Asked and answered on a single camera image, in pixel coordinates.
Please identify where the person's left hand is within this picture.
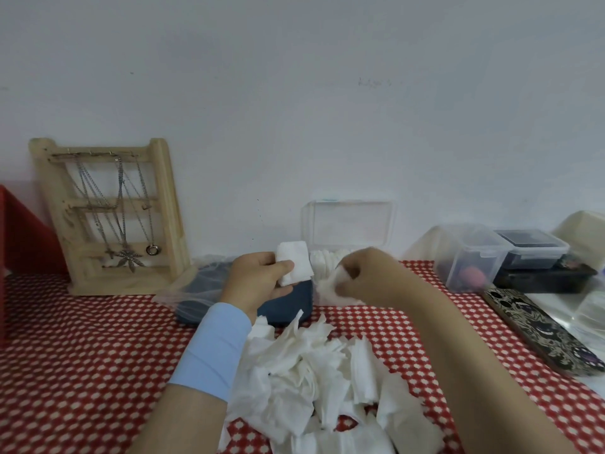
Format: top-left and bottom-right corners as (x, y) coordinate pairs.
(219, 252), (295, 322)

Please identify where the person's right hand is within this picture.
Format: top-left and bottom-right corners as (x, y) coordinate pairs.
(334, 247), (426, 308)

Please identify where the white cloth square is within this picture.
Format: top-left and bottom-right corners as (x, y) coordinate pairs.
(315, 267), (353, 303)
(275, 240), (314, 288)

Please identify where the clear plastic bag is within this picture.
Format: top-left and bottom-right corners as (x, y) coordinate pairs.
(153, 255), (235, 317)

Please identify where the clear cotton pad box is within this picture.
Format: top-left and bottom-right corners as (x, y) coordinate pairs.
(301, 199), (397, 306)

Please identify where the pile of white cotton pads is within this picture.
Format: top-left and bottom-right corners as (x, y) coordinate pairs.
(217, 309), (445, 454)

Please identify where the person's right forearm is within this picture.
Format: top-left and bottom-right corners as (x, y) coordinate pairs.
(401, 278), (580, 454)

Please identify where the person's left forearm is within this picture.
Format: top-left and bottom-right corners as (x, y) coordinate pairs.
(127, 383), (230, 454)

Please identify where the black tray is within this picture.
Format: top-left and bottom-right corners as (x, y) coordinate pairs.
(493, 262), (599, 294)

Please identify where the dark blue pouch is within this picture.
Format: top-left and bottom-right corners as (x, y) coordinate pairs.
(175, 262), (314, 327)

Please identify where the light blue wristband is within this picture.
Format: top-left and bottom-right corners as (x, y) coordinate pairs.
(168, 302), (253, 402)

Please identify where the pink makeup sponge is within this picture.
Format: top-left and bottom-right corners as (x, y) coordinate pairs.
(461, 267), (488, 288)

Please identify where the clear lidded plastic container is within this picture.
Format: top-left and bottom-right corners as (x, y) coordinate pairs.
(401, 224), (514, 294)

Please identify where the wooden jewelry stand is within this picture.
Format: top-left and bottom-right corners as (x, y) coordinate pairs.
(28, 137), (199, 297)

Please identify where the clear container with black contents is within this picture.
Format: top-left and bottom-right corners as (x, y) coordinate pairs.
(495, 229), (570, 270)

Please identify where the phone with patterned case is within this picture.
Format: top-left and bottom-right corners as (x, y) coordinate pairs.
(481, 287), (605, 378)

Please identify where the red checkered tablecloth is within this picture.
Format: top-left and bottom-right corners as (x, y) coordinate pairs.
(0, 259), (605, 454)

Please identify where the beige plastic tub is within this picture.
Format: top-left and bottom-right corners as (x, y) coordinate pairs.
(553, 210), (605, 272)

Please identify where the clear plastic water bottle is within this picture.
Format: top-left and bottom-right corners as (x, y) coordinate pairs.
(572, 290), (605, 341)

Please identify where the red framed mirror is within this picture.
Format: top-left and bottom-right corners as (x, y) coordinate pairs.
(0, 185), (67, 349)

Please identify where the ring pendant necklace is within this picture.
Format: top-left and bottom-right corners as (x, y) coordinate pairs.
(135, 158), (161, 257)

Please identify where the leaf pendant necklace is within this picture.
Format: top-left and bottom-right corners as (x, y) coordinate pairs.
(115, 155), (147, 275)

